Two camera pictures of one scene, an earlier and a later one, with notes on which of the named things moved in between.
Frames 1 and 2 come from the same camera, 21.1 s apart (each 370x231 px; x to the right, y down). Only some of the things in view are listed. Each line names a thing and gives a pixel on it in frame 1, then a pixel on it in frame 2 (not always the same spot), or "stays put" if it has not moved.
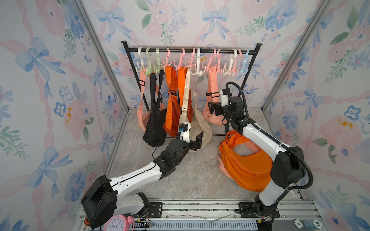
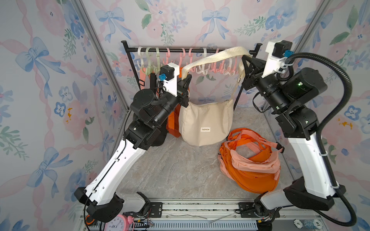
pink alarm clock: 118,223 stays put
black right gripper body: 220,110 -> 250,84
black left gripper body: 193,145 -> 181,96
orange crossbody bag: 252,173 stays put
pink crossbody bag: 212,96 -> 270,165
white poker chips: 312,224 stays put
